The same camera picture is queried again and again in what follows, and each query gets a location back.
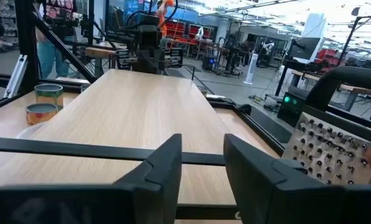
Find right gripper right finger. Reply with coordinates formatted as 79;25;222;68
223;133;371;224

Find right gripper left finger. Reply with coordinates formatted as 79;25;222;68
0;133;182;224

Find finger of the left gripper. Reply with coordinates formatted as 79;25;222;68
165;47;184;68
115;49;133;70

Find tall green orange can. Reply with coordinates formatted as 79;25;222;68
34;83;64;110

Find short orange yellow can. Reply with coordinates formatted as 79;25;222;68
26;103;59;126

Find wooden workbench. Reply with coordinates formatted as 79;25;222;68
85;40;127;78

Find red storage bin rack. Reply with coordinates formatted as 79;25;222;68
165;20;219;43

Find person in orange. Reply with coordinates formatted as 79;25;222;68
156;0;176;38

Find white tower fan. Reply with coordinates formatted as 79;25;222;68
243;53;259;85

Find white plastic bowl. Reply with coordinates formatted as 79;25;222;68
16;121;46;140

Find black computer green light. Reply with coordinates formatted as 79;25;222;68
277;85;312;127

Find wooden desk black legs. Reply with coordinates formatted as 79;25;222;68
291;70;371;122

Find black monitor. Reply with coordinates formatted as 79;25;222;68
288;37;322;62

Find black stand pole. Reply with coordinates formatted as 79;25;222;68
337;14;371;68

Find black aluminium rig frame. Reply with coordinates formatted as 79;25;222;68
0;0;371;156

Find silver metal bracket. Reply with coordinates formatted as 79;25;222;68
3;54;28;99

